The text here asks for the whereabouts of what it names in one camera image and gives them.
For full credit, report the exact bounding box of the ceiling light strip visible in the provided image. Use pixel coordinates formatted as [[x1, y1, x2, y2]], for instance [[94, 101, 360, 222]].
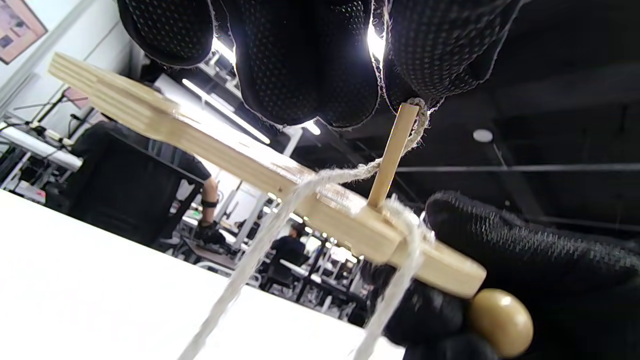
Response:
[[181, 77, 272, 146]]

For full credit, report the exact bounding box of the wooden lacing needle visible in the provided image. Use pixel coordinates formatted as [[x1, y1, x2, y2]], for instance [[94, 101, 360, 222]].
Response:
[[367, 102, 421, 210]]

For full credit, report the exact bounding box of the white rope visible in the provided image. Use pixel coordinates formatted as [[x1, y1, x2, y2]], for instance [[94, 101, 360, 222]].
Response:
[[177, 97, 436, 360]]

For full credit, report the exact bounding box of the framed wall picture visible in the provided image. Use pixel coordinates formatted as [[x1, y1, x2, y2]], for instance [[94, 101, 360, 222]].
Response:
[[0, 0, 49, 66]]

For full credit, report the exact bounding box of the person's left hand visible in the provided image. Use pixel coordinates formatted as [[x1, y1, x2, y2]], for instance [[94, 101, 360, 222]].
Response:
[[116, 0, 526, 130]]

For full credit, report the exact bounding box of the black office chair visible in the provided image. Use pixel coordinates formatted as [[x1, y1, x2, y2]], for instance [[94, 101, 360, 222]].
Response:
[[44, 132, 205, 248]]

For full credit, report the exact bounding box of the white work desk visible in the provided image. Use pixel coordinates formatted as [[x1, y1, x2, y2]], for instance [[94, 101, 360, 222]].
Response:
[[0, 120, 83, 173]]

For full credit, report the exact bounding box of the wooden crocodile lacing toy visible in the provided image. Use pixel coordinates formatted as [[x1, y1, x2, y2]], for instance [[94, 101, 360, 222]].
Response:
[[48, 51, 487, 299]]

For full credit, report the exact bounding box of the wooden ball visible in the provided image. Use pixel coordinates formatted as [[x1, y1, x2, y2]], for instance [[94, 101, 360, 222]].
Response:
[[468, 288, 534, 358]]

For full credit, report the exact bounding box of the person's right hand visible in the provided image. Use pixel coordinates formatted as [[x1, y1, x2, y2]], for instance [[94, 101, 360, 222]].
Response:
[[361, 191, 640, 360]]

